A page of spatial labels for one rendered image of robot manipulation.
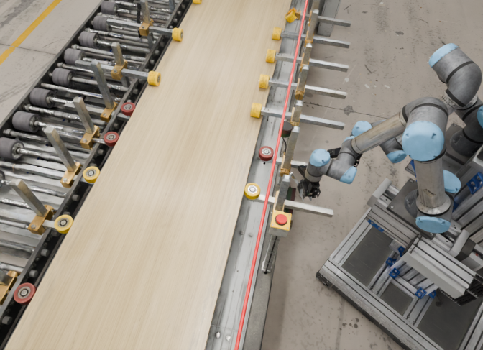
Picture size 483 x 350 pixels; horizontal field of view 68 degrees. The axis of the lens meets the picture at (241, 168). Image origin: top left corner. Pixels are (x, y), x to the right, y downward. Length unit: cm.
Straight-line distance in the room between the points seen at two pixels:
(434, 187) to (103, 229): 136
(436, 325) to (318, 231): 92
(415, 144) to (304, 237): 162
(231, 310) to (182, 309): 35
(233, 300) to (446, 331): 133
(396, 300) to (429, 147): 144
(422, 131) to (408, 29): 374
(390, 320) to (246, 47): 193
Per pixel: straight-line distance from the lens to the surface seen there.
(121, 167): 191
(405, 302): 254
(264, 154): 191
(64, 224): 183
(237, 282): 188
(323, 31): 439
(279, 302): 252
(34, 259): 188
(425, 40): 483
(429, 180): 139
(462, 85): 163
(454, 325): 264
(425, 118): 125
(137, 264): 165
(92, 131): 213
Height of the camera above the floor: 242
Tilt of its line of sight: 55 degrees down
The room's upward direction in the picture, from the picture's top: 5 degrees clockwise
